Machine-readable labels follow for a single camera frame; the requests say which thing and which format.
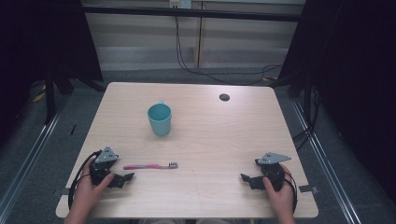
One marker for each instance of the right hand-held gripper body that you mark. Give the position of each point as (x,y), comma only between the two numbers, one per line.
(273,158)

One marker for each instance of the pink toothbrush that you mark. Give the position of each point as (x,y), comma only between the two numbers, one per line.
(146,167)

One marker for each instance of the teal plastic cup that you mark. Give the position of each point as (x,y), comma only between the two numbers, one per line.
(159,119)

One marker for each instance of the person's right hand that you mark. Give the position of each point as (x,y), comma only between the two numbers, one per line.
(281,199)

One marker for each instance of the person's left hand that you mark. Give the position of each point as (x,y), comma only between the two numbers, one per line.
(88,193)

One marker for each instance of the grey tape piece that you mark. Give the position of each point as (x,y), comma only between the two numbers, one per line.
(64,191)
(308,188)

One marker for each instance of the dark round table grommet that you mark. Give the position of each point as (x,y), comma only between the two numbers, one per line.
(224,97)

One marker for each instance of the black stand pole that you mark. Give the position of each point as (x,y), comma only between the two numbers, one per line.
(49,96)

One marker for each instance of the black curtain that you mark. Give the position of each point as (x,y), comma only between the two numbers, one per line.
(351,77)
(37,46)

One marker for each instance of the yellow floor item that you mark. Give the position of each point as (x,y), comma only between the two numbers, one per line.
(39,96)

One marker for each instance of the black horizontal bar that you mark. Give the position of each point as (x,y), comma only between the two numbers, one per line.
(186,12)

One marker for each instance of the metal floor rail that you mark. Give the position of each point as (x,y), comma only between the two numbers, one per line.
(323,165)
(31,155)

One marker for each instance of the white wall power outlet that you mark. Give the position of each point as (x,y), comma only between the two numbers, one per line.
(180,3)

